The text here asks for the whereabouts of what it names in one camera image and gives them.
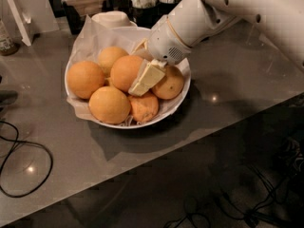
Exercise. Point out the white sign stand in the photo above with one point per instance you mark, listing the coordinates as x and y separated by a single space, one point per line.
23 22

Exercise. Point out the white paper liner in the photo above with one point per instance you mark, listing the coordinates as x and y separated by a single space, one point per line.
90 41

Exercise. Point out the black holder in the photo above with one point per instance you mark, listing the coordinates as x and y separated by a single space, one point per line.
165 8
145 17

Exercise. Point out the black holder left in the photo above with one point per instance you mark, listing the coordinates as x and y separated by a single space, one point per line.
145 17

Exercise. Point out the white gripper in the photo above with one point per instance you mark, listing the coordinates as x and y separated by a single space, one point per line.
165 46

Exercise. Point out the black holder middle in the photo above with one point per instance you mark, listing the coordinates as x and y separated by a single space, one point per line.
165 8

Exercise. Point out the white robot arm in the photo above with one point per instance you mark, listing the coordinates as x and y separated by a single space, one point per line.
281 21

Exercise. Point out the white upturned cup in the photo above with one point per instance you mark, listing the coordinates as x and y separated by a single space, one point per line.
113 19

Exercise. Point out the orange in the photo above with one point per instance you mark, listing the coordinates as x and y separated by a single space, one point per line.
144 108
84 78
124 71
108 56
109 105
171 85

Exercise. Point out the glass jar left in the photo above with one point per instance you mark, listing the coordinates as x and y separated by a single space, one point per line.
7 46

